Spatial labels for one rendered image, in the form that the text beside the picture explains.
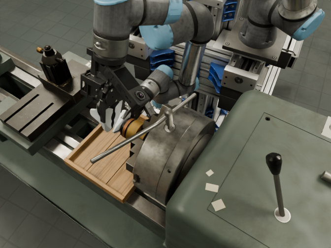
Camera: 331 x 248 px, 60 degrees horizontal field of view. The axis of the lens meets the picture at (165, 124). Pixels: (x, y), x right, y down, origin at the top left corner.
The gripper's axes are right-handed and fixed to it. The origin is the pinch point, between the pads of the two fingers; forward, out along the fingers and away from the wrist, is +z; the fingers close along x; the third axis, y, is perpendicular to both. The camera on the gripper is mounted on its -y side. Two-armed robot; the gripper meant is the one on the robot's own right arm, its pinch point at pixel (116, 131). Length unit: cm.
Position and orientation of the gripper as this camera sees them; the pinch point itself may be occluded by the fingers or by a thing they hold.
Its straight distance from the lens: 102.6
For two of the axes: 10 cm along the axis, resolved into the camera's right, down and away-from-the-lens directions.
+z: -5.5, 6.7, -5.0
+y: -8.3, -4.4, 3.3
